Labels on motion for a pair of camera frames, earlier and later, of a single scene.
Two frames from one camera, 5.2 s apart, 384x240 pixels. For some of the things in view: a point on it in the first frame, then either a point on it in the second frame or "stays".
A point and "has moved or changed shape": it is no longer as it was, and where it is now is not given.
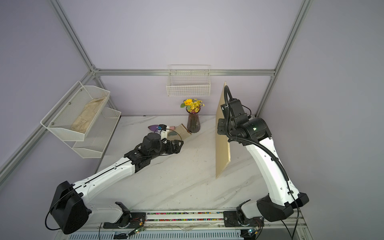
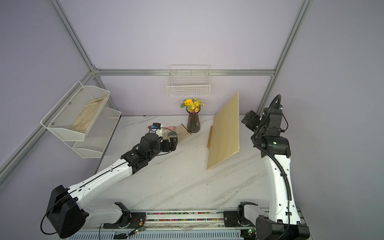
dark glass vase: x=193 y=125 stays
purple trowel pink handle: x=154 y=128 stays
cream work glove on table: x=180 y=133 stays
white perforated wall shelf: x=81 y=119 stays
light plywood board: x=222 y=148 has moved or changed shape
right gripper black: x=223 y=124 to x=256 y=120
